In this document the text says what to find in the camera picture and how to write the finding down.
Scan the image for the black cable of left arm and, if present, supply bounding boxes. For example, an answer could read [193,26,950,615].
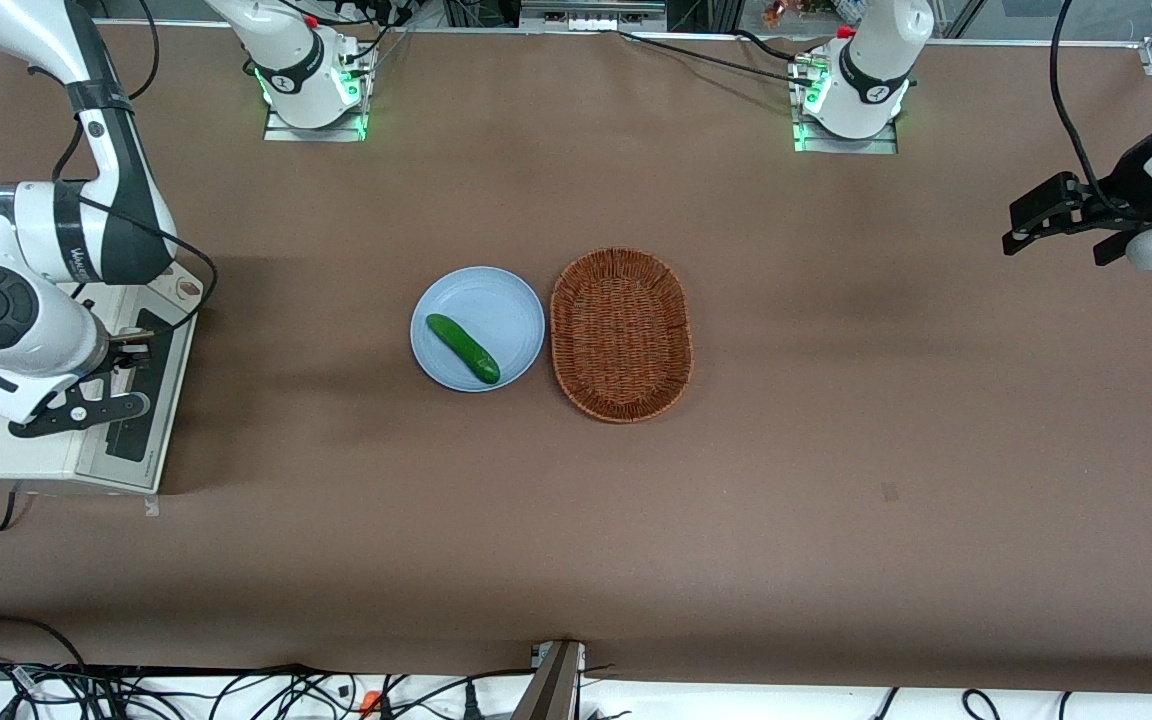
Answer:
[1049,0,1137,213]

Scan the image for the white ledge board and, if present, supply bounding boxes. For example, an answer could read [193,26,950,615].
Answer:
[0,672,1152,720]

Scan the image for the brown wicker basket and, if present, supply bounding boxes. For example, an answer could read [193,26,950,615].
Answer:
[549,247,694,425]

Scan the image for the oven door with silver handle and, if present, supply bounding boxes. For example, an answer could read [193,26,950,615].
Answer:
[74,262,203,493]

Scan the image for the metal base plate of left arm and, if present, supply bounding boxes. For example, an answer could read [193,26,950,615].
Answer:
[792,50,900,154]

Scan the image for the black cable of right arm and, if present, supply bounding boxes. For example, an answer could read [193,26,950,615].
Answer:
[51,120,220,346]

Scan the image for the aluminium frame bar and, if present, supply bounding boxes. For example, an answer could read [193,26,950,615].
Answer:
[519,0,669,33]

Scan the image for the long black table cable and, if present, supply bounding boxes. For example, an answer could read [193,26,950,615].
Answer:
[619,29,822,89]

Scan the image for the black looping floor cable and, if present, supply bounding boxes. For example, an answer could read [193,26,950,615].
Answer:
[0,614,89,691]

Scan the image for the grey camera mount pole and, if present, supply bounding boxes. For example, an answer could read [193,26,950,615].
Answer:
[508,640,587,720]

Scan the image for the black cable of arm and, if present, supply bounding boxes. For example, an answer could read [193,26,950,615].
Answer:
[1049,0,1137,213]
[51,120,220,346]

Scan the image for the metal base plate of right arm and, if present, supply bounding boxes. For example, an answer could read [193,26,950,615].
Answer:
[263,60,375,143]

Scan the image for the light blue round plate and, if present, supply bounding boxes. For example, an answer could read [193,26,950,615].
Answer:
[409,266,546,393]

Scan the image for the green cucumber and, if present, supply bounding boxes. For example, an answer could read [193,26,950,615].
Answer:
[425,313,502,386]

